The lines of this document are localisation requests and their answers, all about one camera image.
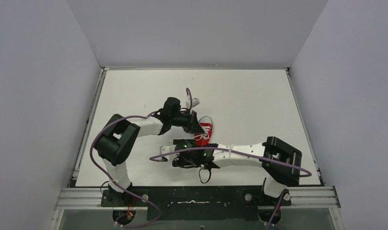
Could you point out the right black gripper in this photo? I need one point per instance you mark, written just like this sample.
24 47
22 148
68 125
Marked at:
179 160

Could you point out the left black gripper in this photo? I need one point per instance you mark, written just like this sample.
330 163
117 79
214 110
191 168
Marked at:
193 123

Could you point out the white shoelace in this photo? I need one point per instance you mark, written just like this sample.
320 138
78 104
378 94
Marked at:
206 135

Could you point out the red canvas sneaker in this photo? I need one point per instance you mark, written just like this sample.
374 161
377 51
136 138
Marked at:
203 121

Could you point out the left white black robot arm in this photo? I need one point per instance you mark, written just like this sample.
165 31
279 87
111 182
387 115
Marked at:
114 143

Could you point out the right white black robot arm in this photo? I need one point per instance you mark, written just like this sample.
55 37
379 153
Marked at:
280 160

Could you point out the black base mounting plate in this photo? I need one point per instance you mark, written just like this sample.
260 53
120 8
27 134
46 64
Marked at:
166 203

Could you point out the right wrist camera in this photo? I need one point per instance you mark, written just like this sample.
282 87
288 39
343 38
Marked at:
167 149

